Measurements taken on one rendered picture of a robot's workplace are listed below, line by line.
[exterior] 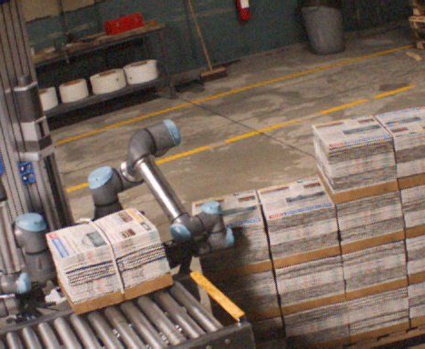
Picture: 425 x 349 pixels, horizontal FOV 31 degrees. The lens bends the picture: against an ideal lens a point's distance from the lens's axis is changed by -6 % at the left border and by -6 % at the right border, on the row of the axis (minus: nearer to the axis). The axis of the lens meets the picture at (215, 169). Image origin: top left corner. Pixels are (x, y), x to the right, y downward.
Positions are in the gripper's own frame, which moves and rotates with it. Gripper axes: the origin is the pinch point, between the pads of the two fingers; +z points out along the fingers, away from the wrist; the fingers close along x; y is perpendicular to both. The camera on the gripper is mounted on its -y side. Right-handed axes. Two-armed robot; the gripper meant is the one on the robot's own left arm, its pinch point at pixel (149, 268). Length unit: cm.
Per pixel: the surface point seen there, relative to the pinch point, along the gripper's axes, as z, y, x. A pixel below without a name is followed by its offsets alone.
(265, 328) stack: -44, -47, -5
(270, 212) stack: -56, 4, -6
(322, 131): -89, 28, -12
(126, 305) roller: 17.2, -0.3, 25.3
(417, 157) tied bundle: -114, 16, 23
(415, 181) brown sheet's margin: -112, 6, 22
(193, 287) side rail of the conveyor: -10.7, -5.4, 17.9
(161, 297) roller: 4.6, -0.5, 27.2
